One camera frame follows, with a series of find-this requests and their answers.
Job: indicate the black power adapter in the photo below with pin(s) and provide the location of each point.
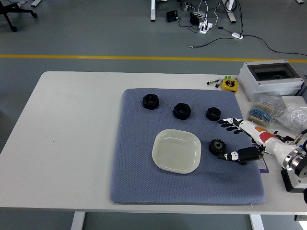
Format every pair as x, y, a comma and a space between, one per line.
172, 16

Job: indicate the clear bag of transparent parts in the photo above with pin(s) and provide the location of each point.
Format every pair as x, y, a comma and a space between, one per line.
293, 117

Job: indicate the purple printed card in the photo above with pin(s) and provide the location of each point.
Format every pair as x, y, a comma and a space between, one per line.
263, 167

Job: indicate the black table height controller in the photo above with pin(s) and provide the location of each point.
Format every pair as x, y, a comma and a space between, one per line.
301, 217

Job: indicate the yellow tape measure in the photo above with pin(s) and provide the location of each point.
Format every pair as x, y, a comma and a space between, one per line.
229, 85

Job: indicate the white power adapter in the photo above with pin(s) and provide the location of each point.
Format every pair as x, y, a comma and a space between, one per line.
237, 35

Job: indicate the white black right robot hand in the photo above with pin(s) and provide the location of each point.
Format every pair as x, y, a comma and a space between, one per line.
261, 137

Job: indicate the small black nut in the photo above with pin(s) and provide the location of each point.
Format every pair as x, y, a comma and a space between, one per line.
213, 113

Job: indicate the grey electrical enclosure box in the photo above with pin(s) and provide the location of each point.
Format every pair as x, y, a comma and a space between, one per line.
268, 86

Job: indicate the black office chair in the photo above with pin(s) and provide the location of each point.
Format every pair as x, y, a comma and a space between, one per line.
9, 10

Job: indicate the large black hex nut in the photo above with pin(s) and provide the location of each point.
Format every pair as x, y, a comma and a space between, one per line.
150, 101
182, 111

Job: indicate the clear bag of blue components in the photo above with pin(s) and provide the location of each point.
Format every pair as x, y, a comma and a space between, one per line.
261, 115

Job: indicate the blue-grey quilted mat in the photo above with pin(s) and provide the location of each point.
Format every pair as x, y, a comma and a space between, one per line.
144, 182

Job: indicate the black toothed gear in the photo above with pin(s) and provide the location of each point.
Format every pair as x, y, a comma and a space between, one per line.
216, 146

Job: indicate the silver black pliers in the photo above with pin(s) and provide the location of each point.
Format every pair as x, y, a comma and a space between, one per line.
214, 82

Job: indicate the flat white box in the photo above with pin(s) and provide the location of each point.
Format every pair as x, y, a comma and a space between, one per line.
295, 100

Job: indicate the black charger box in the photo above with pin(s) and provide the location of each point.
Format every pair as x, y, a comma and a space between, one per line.
194, 18

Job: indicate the white background desk leg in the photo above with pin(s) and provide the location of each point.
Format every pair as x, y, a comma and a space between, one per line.
230, 14
153, 10

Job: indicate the white power strip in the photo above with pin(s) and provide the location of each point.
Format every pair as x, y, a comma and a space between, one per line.
205, 27

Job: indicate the white table leg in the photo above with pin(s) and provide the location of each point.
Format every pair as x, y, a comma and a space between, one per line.
78, 221
256, 222

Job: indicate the white square dish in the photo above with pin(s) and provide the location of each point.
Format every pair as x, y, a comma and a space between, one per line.
176, 151

